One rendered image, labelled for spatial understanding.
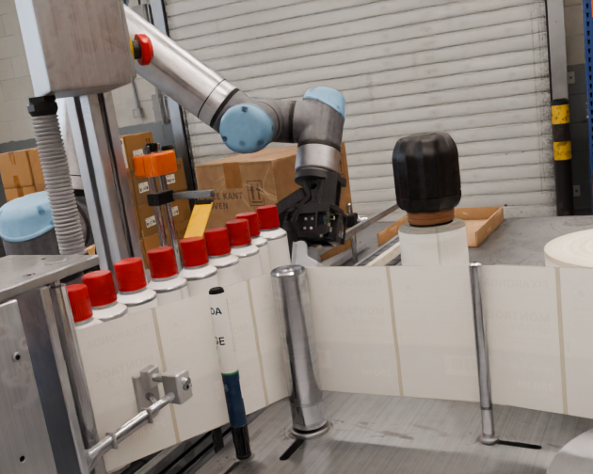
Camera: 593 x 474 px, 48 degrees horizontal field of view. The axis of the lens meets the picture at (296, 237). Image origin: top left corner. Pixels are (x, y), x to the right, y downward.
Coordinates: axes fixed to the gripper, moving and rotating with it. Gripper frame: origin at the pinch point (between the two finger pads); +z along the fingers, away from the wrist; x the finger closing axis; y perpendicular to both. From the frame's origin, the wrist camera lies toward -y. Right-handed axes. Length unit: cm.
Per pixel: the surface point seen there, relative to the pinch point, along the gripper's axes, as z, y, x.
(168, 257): 2.7, 1.8, -32.9
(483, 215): -40, 8, 88
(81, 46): -17, -1, -49
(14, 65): -270, -502, 269
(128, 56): -18.0, 1.1, -44.7
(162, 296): 7.5, 1.3, -32.3
